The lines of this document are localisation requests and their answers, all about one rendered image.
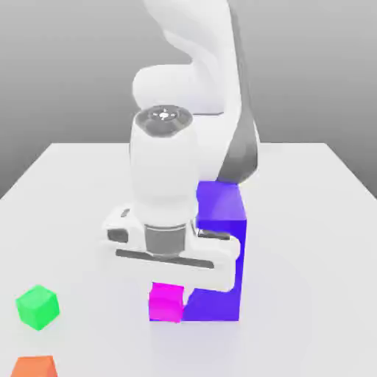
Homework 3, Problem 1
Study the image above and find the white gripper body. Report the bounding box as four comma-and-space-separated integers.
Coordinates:
113, 235, 241, 293

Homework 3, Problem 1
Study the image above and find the small magenta cube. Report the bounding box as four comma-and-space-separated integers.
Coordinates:
148, 281, 186, 324

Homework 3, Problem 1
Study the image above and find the small green cube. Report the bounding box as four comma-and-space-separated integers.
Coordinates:
15, 283, 60, 331

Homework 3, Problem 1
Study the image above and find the small orange cube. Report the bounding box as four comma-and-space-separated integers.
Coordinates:
10, 355, 59, 377

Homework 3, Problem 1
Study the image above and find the large purple box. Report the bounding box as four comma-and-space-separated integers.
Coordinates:
180, 180, 247, 323

